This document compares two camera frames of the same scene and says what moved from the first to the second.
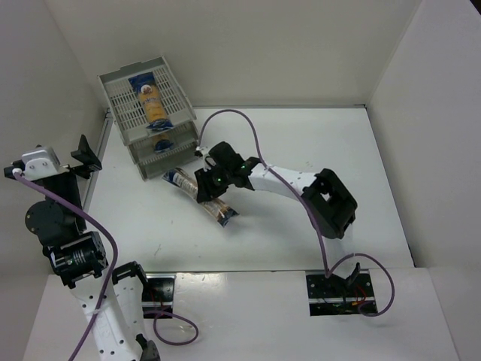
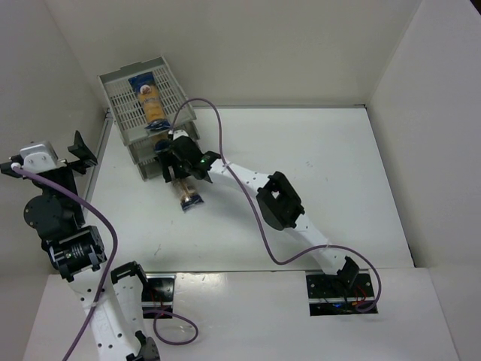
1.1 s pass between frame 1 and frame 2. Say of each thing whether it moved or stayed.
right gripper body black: moved
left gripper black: stayed
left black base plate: stayed
